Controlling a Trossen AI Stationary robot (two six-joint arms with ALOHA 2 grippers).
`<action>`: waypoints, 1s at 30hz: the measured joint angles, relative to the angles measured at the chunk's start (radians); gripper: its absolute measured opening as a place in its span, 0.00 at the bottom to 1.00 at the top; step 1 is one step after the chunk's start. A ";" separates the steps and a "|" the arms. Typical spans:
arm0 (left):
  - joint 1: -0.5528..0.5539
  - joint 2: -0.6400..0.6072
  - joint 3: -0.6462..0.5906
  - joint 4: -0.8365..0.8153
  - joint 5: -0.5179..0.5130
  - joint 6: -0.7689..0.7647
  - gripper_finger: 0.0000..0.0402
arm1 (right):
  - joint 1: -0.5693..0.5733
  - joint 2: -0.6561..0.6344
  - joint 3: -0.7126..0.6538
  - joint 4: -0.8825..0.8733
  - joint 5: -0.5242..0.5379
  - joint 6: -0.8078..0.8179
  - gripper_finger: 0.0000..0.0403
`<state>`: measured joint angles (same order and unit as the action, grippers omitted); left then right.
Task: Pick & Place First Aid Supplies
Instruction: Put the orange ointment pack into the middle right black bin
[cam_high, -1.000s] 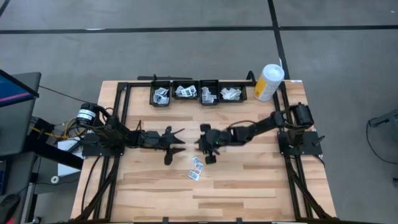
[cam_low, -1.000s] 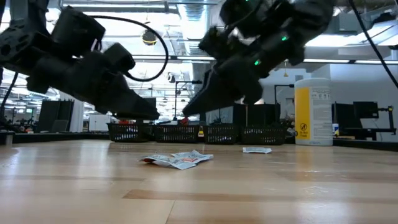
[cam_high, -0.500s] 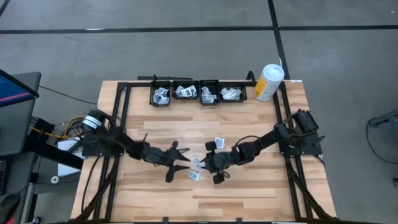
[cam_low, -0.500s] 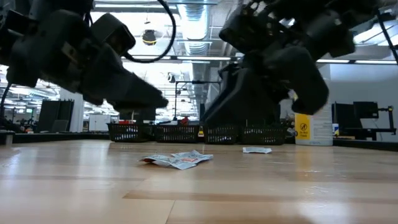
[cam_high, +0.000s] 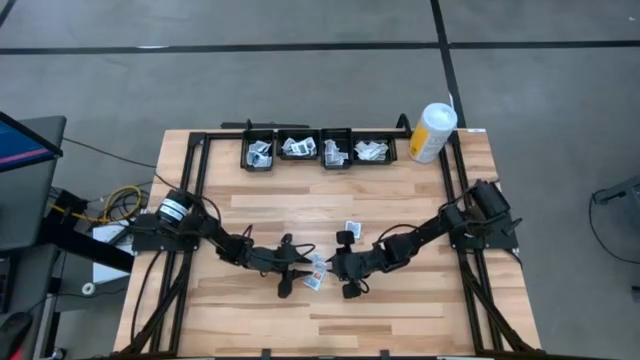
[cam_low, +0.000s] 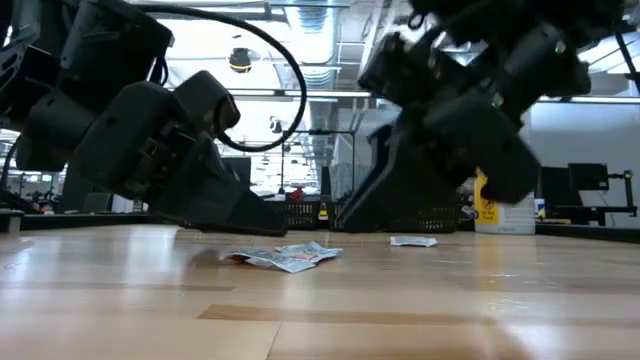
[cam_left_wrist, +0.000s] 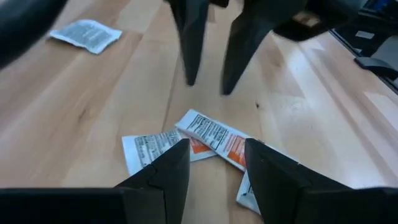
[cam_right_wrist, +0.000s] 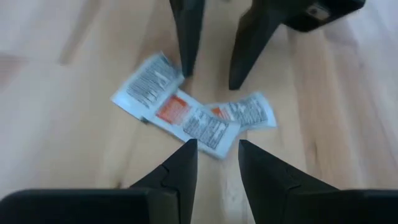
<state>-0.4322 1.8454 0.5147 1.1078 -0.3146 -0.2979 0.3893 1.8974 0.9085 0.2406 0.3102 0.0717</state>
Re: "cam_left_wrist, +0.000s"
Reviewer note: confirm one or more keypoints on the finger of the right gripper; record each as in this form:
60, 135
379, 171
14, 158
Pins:
191, 40
242, 46

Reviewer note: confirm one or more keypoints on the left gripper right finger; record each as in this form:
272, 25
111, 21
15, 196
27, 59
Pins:
273, 180

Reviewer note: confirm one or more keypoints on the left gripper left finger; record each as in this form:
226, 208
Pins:
171, 174

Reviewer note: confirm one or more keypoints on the white packet with orange label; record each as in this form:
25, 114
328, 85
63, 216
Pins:
149, 147
214, 133

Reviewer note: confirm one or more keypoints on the white printed first aid packet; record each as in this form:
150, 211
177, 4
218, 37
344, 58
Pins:
247, 196
87, 34

